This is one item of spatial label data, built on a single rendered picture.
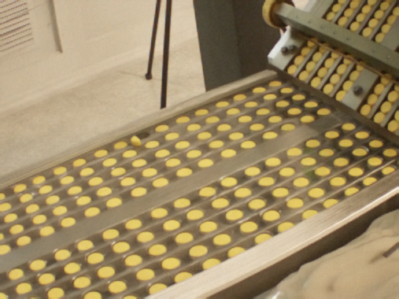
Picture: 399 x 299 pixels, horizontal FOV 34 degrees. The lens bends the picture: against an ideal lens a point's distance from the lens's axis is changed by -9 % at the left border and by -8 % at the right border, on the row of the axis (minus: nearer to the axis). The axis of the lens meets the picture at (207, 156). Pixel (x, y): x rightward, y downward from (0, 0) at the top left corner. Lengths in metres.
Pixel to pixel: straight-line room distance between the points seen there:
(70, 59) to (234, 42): 1.79
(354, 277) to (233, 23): 0.95
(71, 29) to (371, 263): 2.66
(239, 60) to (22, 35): 1.75
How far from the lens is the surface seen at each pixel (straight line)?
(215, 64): 1.36
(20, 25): 2.91
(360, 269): 0.37
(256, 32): 1.32
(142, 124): 0.57
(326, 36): 0.59
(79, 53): 3.02
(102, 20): 3.07
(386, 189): 0.47
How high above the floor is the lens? 1.23
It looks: 32 degrees down
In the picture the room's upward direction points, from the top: 8 degrees counter-clockwise
